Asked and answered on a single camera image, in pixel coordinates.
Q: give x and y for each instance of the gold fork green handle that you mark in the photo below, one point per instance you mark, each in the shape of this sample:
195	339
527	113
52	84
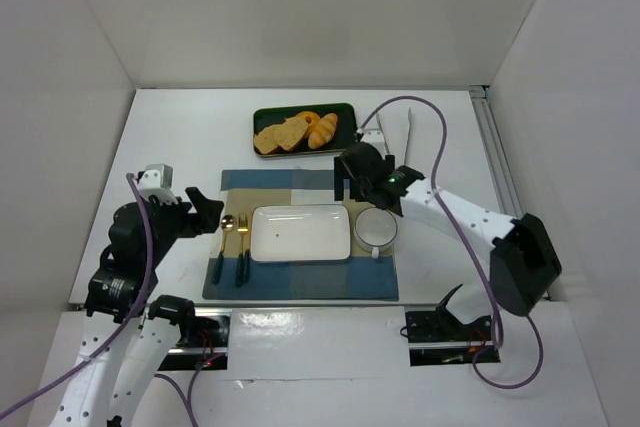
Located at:
242	272

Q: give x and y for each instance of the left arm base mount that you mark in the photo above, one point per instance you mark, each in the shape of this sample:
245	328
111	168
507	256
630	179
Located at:
205	347

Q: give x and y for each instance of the dark green serving tray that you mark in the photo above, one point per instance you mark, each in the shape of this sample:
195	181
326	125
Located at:
344	136

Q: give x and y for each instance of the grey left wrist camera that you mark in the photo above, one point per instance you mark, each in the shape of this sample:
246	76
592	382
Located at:
156	176

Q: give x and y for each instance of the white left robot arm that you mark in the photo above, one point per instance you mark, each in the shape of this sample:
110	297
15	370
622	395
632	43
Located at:
126	332

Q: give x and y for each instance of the metal food tongs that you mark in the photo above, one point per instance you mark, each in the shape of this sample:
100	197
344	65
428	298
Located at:
397	134

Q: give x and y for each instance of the white rectangular plate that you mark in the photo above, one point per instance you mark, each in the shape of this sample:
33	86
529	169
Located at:
300	233

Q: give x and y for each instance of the orange ring donut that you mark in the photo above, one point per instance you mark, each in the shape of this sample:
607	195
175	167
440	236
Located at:
311	119

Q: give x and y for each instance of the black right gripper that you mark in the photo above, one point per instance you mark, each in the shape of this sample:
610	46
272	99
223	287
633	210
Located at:
345	177

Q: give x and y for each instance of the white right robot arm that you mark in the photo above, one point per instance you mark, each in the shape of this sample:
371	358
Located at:
472	225

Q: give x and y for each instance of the striped golden bread roll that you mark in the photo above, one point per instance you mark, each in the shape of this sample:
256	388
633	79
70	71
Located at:
323	131

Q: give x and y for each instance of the seeded bread slice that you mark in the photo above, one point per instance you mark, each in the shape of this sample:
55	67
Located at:
290	134

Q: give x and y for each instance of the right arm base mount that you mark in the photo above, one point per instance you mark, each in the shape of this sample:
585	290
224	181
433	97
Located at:
436	338

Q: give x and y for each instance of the blue beige checked placemat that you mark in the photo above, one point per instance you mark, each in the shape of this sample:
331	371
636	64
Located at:
356	278

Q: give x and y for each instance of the left bread slice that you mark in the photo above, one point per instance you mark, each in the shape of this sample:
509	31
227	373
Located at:
264	142

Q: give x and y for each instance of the aluminium frame rail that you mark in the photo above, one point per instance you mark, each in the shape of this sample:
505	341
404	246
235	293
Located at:
505	177

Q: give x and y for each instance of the white bowl with handles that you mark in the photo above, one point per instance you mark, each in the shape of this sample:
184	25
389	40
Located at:
375	231

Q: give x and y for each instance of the gold spoon green handle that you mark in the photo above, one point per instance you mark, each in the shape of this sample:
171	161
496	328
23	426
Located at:
227	225

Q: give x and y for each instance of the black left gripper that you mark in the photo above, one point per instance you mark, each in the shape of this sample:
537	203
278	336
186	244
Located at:
185	214

